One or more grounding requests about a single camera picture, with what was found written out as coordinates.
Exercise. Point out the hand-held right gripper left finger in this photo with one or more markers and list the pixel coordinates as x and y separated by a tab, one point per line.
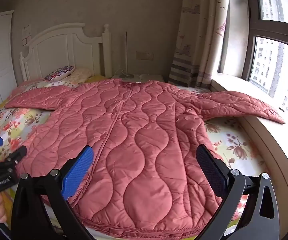
77	172

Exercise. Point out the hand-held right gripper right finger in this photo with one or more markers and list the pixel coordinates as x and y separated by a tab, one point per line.
210	172

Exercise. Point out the pink quilted coat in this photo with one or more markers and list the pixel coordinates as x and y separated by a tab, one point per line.
134	142

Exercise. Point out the person's left hand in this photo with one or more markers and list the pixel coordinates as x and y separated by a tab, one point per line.
1	208

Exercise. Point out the bed with floral sheet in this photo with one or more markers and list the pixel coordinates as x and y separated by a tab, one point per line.
236	140

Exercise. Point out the beige stone windowsill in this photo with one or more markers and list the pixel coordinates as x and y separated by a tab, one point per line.
271	135

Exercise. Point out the round patterned cushion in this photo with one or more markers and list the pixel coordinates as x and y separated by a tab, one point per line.
59	73

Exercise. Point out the yellow cloth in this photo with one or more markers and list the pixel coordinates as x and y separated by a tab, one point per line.
94	79

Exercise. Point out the pale yellow floral pillow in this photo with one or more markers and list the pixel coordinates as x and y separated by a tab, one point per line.
82	75

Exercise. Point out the white nightstand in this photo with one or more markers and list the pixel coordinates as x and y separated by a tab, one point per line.
151	77

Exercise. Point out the white wooden headboard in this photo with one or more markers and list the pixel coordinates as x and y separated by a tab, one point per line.
59	50

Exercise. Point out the dark framed window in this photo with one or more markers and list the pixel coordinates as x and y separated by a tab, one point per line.
274	62

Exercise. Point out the thin white lamp pole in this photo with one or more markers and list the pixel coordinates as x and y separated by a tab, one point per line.
125	52

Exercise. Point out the printed beige curtain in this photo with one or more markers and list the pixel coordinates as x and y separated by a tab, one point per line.
199	30

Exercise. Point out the white wall paper note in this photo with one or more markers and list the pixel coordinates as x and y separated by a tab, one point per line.
26	35

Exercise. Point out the beige wall socket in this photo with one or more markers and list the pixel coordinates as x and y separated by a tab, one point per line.
144	55

